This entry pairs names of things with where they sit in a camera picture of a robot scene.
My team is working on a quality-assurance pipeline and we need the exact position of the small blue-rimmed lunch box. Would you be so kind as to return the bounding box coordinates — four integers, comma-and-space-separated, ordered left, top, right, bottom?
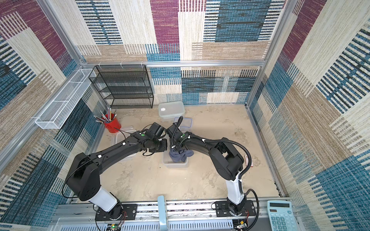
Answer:
179, 117, 193, 132

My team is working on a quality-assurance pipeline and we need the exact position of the dark blue cloth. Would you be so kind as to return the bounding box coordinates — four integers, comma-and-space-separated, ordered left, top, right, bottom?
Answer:
169, 149, 194, 163

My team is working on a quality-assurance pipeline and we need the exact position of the clear lunch box lid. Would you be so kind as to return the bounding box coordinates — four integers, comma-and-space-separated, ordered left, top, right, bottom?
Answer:
111, 126, 138, 159

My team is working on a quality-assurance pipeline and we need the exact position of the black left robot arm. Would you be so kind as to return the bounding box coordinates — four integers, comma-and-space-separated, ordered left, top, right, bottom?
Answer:
65, 131, 167, 212

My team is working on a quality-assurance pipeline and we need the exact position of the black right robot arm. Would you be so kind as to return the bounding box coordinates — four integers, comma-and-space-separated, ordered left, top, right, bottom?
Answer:
167, 124, 251, 216

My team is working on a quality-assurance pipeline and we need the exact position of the lidded green-tinted lunch box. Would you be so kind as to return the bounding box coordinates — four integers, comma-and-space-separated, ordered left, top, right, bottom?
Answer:
158, 101, 185, 119

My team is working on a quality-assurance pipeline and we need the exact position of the red pen cup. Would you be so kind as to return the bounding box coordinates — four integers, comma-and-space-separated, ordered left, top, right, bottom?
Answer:
103, 113, 121, 133

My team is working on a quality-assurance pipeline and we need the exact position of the black mesh shelf rack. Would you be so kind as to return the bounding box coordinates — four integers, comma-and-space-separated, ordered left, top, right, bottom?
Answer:
89, 64, 154, 109

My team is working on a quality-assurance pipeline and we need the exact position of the small red white card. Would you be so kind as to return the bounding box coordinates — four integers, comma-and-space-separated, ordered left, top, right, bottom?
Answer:
245, 155, 253, 167

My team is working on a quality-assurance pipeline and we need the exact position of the light blue calculator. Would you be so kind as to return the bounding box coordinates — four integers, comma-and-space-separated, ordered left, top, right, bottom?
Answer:
267, 200, 299, 231

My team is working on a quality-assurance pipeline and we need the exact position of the light blue rail clamp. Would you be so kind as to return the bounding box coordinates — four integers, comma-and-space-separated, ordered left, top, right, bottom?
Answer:
158, 195, 168, 231

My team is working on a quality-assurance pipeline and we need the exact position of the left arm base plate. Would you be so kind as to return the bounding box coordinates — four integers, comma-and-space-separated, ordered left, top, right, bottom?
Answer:
95, 204, 138, 221

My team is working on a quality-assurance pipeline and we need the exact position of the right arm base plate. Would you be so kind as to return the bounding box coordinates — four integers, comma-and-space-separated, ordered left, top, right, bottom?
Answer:
214, 199, 257, 217

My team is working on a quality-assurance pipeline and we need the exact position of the white mesh wall basket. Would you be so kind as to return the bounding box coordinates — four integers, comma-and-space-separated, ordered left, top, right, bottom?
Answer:
35, 69, 92, 130

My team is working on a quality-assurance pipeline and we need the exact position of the aluminium front rail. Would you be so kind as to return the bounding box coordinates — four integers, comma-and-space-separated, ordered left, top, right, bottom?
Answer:
48, 198, 273, 231

